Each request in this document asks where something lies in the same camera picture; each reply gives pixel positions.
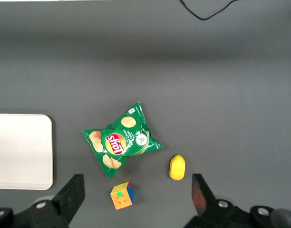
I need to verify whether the green Lay's chips bag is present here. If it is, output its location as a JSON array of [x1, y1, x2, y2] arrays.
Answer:
[[82, 101, 164, 180]]

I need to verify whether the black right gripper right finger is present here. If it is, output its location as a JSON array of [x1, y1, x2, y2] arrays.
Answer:
[[191, 173, 217, 218]]

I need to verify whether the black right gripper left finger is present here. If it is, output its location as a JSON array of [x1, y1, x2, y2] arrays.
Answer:
[[52, 173, 86, 225]]

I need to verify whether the yellow lemon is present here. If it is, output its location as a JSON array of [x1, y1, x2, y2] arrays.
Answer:
[[169, 154, 186, 181]]

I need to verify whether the orange Rubik's cube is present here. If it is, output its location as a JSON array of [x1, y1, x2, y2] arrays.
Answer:
[[109, 181, 135, 211]]

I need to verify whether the dark grey table cover sheet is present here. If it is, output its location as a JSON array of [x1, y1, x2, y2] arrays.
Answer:
[[0, 1, 291, 228]]

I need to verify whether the thin black table edge cable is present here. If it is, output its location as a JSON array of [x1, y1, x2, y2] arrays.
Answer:
[[178, 0, 239, 21]]

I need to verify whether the pale pink plastic tray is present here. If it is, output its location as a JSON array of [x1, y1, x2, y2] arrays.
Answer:
[[0, 114, 54, 190]]

